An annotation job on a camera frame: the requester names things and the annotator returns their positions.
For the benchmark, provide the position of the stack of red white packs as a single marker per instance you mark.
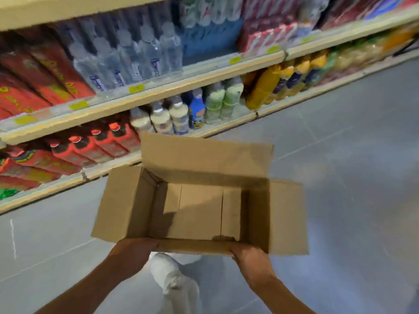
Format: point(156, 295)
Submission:
point(265, 32)

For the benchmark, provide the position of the row of yellow cap bottles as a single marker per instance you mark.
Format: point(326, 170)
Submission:
point(301, 71)

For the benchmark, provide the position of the person's left hand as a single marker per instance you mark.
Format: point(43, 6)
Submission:
point(129, 256)

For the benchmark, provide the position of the row of large red packets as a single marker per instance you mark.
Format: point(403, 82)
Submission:
point(36, 78)

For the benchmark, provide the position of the milky white drink bottle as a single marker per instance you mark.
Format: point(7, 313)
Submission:
point(161, 119)
point(141, 120)
point(179, 116)

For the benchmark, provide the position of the brown cardboard box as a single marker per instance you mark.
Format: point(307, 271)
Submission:
point(199, 209)

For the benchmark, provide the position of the blue label drink bottle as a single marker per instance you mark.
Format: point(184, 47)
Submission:
point(196, 111)

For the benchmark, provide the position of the person's white trouser leg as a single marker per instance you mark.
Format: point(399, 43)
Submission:
point(175, 284)

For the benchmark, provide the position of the row of green yellow bottles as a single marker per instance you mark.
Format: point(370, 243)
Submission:
point(356, 55)

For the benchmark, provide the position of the person's right hand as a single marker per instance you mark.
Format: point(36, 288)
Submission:
point(253, 266)

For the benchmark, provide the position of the green packet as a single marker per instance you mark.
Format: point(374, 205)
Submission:
point(7, 193)

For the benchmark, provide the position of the blue wrapped water bottle pack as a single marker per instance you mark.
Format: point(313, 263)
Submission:
point(209, 35)

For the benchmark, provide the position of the person's left thumb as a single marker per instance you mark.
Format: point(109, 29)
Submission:
point(151, 245)

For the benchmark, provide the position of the cream metal shelf board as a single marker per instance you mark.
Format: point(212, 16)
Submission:
point(196, 78)
point(49, 188)
point(65, 9)

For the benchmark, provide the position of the row of yellow price tags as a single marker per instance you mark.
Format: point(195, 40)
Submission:
point(136, 88)

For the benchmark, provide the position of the person's right forearm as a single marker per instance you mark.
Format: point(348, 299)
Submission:
point(281, 300)

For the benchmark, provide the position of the red cap dark bottle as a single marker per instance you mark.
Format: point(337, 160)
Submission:
point(106, 140)
point(124, 135)
point(67, 155)
point(88, 147)

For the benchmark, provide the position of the person's left forearm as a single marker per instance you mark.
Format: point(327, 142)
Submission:
point(85, 291)

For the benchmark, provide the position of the row of orange juice bottles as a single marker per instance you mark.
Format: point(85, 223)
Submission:
point(263, 86)

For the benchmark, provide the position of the pale green drink bottle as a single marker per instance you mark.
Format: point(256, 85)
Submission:
point(214, 102)
point(231, 94)

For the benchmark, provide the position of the row of small red packets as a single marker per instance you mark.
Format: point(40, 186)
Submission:
point(36, 163)

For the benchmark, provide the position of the stack of dark red cartons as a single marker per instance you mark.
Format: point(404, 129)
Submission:
point(350, 9)

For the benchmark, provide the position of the person's right thumb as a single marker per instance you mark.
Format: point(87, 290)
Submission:
point(238, 251)

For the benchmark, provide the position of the row of clear water bottles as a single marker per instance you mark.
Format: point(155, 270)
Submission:
point(131, 52)

